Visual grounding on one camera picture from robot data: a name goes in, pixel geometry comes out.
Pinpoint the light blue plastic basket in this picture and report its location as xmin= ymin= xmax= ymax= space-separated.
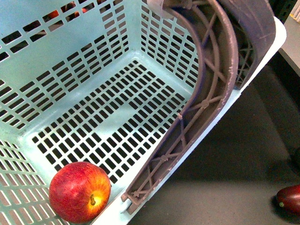
xmin=0 ymin=0 xmax=286 ymax=225

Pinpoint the red yellow apple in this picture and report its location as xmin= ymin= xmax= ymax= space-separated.
xmin=49 ymin=162 xmax=111 ymax=224

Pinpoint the orange tangerine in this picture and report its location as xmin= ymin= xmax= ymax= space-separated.
xmin=47 ymin=10 xmax=59 ymax=19

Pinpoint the dark purple eggplant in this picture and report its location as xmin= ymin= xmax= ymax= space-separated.
xmin=276 ymin=185 xmax=300 ymax=215

